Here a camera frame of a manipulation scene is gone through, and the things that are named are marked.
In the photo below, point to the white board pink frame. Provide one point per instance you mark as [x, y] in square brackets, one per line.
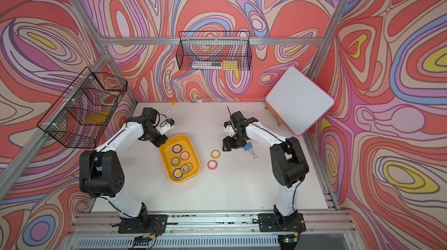
[298, 101]

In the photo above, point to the wooden easel stand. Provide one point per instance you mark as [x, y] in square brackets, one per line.
[279, 120]

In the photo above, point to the yellow plastic storage box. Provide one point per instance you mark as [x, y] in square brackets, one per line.
[167, 155]

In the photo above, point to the yellow-green tape roll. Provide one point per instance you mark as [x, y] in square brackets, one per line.
[175, 162]
[185, 169]

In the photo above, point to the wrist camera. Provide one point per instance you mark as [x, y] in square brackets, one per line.
[236, 125]
[156, 122]

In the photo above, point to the blue binder clip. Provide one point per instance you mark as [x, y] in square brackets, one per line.
[249, 148]

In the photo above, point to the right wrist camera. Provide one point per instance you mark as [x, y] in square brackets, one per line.
[236, 125]

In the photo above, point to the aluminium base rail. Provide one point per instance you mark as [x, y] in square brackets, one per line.
[244, 230]

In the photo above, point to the orange tape roll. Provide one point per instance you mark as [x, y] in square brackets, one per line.
[215, 154]
[189, 166]

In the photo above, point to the red tape roll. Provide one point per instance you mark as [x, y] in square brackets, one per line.
[212, 164]
[185, 156]

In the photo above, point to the black wire basket left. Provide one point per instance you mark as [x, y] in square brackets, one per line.
[88, 92]

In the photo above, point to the orange tape roll top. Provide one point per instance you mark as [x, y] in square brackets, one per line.
[189, 166]

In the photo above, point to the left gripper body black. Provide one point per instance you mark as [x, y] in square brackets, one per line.
[155, 138]

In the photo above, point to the yellow block in back basket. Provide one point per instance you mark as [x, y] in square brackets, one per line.
[230, 65]

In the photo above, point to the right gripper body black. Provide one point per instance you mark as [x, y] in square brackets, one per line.
[236, 141]

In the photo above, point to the white yellow marker pen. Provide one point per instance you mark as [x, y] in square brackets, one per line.
[168, 111]

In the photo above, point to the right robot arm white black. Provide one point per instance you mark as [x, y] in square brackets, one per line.
[289, 165]

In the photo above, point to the black wire basket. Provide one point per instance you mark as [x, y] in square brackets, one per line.
[206, 50]
[88, 92]

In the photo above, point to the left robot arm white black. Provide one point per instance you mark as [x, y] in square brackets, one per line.
[101, 174]

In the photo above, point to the purple tape roll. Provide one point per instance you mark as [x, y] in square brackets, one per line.
[177, 149]
[177, 174]

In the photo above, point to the yellow item in left basket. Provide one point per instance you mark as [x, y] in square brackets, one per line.
[96, 118]

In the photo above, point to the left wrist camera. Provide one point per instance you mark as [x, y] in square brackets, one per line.
[156, 122]

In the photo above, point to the black wire basket back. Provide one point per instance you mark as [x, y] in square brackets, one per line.
[206, 50]

